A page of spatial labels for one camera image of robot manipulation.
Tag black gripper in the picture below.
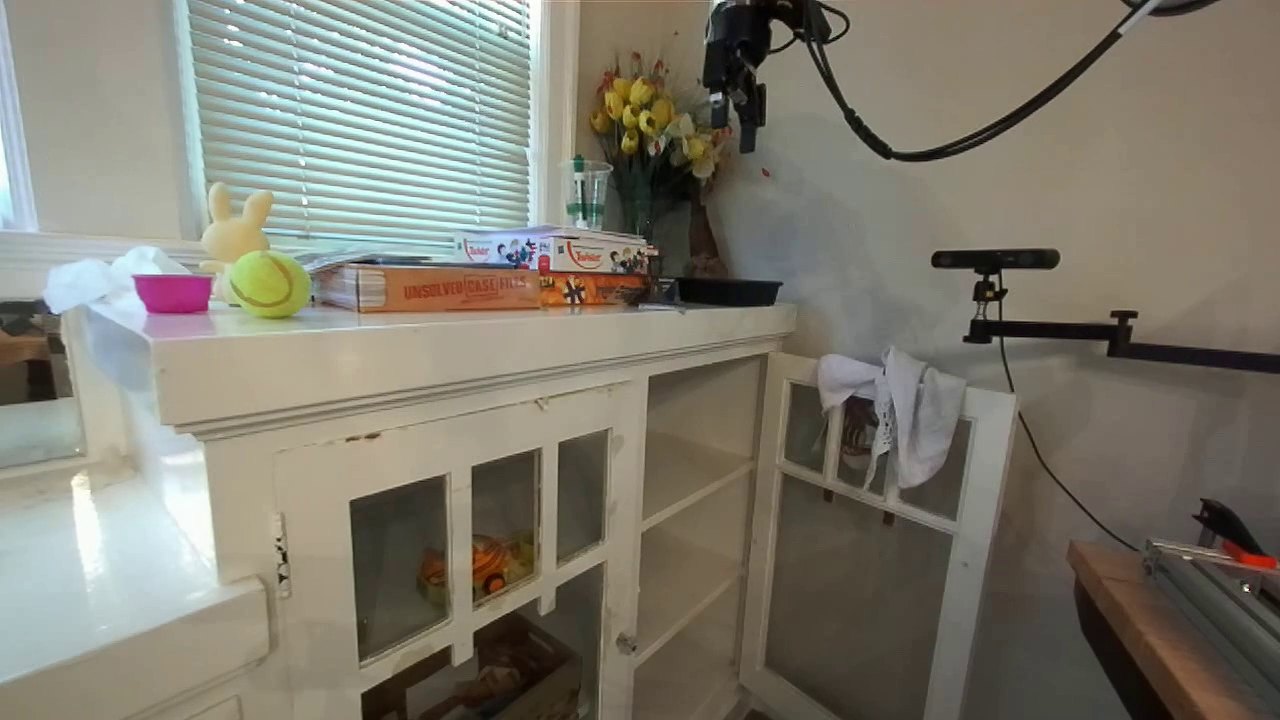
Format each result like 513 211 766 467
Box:
702 0 806 156

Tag white tea towel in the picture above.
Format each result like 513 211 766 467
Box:
811 346 973 495

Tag white wooden cabinet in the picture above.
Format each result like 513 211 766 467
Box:
55 301 803 720

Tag white open glass cabinet door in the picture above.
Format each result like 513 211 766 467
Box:
737 348 1018 720

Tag white closed glass cabinet door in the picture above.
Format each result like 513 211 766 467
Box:
261 382 648 720

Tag yellow flower bouquet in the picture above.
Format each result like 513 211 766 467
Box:
584 50 738 183

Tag dark glass vase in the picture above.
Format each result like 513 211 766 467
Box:
606 156 727 287

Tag clear bottle green label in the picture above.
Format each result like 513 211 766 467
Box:
563 149 613 234

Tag black shallow tray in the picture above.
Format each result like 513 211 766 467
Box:
673 271 788 312

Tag white Twister game box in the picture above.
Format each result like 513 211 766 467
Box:
457 223 665 281

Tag orange board game box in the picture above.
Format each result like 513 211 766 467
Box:
531 267 655 312

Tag brown Unsolved Case Files box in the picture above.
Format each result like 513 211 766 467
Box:
310 261 550 318

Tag white window blinds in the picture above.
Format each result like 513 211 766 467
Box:
176 0 549 261

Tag yellow-green tennis ball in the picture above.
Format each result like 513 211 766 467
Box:
220 247 317 326

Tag yellow bunny toy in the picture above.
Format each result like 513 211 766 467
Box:
196 181 281 271

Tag orange toy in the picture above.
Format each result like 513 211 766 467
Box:
415 532 539 608

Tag pink plastic bowl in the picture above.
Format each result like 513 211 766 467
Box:
128 267 214 322

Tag black and red tool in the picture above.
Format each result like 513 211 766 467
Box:
1186 494 1280 578

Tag wooden table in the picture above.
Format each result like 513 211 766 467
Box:
1064 535 1280 720

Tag white crumpled tissue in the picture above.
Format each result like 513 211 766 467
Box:
38 243 193 394

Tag grey metal rails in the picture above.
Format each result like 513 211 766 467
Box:
1140 535 1280 674

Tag narrow window pane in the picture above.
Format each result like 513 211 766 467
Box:
0 0 38 239

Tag low white counter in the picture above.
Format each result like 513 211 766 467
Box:
0 456 271 720

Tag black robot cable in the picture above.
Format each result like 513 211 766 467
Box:
797 0 1166 168

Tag black stereo camera bar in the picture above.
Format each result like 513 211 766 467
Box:
926 243 1064 281

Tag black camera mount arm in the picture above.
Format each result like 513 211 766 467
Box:
960 267 1280 382

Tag black camera cable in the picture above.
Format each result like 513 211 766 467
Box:
992 334 1150 561

